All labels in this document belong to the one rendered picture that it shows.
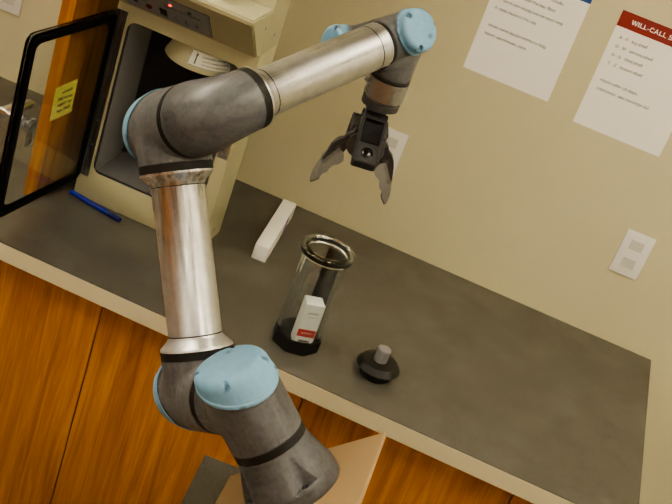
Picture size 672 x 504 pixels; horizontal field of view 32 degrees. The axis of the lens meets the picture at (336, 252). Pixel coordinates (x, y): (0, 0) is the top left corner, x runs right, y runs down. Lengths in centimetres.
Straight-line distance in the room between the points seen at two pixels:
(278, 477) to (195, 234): 39
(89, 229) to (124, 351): 29
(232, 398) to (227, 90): 44
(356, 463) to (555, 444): 72
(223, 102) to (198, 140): 7
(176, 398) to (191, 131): 41
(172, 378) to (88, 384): 72
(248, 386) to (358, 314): 90
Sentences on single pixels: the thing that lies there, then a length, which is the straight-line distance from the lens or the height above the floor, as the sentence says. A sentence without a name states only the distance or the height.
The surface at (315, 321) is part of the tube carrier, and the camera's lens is 229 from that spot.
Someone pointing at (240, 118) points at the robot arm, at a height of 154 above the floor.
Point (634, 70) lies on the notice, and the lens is 268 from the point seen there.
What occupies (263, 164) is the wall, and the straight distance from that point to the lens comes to 293.
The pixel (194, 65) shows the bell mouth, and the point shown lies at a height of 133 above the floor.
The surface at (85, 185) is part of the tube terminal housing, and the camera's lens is 264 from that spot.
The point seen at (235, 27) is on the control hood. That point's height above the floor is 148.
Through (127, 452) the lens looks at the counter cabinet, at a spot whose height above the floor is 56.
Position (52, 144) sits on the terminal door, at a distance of 245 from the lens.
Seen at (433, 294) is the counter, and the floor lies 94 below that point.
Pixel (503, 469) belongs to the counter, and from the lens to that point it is 226.
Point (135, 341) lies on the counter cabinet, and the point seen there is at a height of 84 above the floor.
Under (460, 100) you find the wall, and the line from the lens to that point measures 274.
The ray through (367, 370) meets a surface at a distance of 231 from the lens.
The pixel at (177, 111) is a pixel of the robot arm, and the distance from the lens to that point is 171.
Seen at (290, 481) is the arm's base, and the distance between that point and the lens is 172.
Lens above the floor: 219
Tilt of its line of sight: 27 degrees down
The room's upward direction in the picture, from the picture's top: 20 degrees clockwise
